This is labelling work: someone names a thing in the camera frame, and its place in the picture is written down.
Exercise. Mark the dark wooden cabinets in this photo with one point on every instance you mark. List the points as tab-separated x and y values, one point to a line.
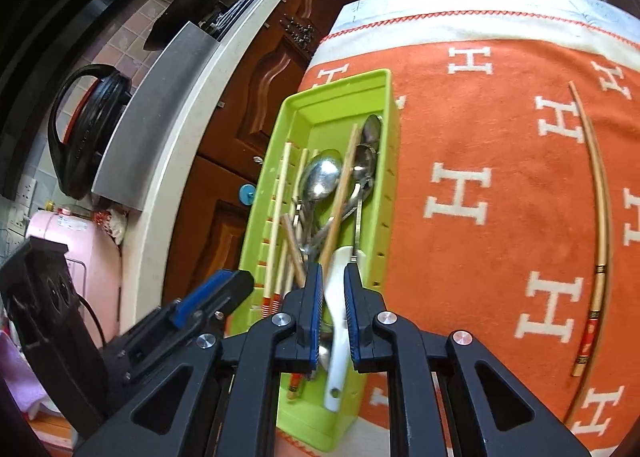
211	220

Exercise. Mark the light bamboo chopstick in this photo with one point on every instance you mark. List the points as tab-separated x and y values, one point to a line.
282	276

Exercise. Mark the white countertop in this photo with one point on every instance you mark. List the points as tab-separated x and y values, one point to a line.
148	234

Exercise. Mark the brown wooden chopstick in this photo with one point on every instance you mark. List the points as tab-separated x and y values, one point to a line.
338	202

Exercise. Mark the short brown wooden stick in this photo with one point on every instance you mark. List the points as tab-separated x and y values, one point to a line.
293	248

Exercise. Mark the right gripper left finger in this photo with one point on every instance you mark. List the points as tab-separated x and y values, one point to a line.
218	397

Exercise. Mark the black pan on wall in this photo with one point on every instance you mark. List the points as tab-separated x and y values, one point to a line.
76	156

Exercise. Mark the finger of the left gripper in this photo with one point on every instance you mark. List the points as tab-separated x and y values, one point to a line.
214	300

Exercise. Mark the pink rice cooker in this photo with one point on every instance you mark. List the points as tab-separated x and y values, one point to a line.
93	259

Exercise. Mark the large steel spoon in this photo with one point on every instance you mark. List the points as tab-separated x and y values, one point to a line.
319	180

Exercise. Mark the blue cabinet knob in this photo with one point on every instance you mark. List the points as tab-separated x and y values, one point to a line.
247	194

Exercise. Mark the small steel spoon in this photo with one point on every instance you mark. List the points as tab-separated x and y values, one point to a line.
364	166

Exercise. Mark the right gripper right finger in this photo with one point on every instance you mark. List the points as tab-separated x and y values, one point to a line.
447	395

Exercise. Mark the orange H-pattern blanket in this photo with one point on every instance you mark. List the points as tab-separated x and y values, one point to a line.
517	204

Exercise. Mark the white ceramic spoon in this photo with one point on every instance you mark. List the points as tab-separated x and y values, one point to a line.
334	294

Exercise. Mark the red-patterned light chopstick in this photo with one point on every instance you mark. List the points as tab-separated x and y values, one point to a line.
271	259

